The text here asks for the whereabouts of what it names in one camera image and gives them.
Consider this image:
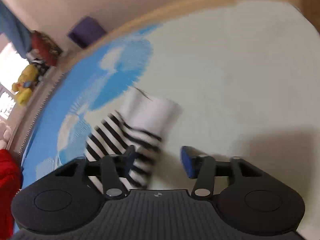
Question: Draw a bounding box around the black white striped sweater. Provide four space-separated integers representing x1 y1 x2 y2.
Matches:
84 87 181 189

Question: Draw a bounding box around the red knitted garment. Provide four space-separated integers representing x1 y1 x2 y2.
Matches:
0 149 22 239

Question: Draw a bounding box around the blue and cream bed sheet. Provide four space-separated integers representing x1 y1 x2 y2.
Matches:
22 0 319 239

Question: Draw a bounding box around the white plush toy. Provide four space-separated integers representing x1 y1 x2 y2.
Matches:
0 121 12 150

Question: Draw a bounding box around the yellow plush toy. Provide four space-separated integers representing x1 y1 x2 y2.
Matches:
11 64 39 106

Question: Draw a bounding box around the dark red patterned cushion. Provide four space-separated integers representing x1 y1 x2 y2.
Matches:
31 31 63 67

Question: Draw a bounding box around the purple box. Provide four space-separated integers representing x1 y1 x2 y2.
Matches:
67 16 107 49

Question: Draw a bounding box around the blue curtain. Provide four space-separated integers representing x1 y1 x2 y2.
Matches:
0 1 31 59

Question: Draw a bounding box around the wooden bed frame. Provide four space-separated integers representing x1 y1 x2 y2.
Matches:
4 0 303 156

